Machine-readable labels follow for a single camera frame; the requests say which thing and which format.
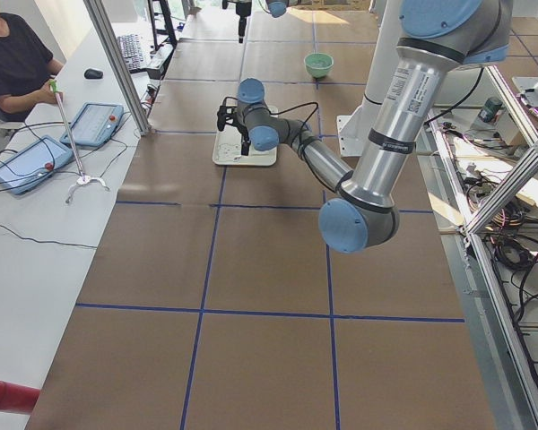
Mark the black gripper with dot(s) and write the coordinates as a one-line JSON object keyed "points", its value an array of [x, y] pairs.
{"points": [[240, 18], [245, 133]]}

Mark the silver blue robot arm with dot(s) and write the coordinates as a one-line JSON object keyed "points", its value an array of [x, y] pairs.
{"points": [[431, 38], [276, 8]]}

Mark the white bear print tray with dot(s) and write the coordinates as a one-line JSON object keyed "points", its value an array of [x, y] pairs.
{"points": [[226, 151]]}

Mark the green bowl with ice cubes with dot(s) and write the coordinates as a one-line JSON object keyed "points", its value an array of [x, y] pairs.
{"points": [[318, 65]]}

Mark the black keyboard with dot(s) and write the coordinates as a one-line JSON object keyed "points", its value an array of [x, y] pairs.
{"points": [[132, 52]]}

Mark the blue teach pendant far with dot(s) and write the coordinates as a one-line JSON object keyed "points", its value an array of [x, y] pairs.
{"points": [[95, 123]]}

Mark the blue teach pendant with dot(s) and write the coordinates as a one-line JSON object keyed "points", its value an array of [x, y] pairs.
{"points": [[95, 123], [30, 167]]}

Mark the black computer mouse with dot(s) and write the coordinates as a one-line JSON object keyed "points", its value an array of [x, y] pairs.
{"points": [[93, 74]]}

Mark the pink rod on stand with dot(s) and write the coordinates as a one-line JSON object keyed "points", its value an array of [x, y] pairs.
{"points": [[83, 178]]}

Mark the blue teach pendant near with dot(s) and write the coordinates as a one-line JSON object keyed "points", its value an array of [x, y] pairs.
{"points": [[30, 167]]}

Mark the seated person in black shirt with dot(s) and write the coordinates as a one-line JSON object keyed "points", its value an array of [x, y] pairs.
{"points": [[26, 67]]}

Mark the green device on rack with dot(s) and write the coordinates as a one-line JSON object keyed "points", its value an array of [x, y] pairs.
{"points": [[490, 109]]}

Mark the red cylinder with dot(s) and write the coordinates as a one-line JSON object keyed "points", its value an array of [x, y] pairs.
{"points": [[18, 399]]}

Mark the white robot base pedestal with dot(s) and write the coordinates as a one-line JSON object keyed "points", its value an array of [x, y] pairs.
{"points": [[353, 130]]}

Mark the aluminium frame post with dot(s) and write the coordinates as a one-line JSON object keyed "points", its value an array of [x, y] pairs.
{"points": [[103, 26]]}

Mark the aluminium frame rack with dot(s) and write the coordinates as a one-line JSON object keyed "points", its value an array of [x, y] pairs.
{"points": [[487, 192]]}

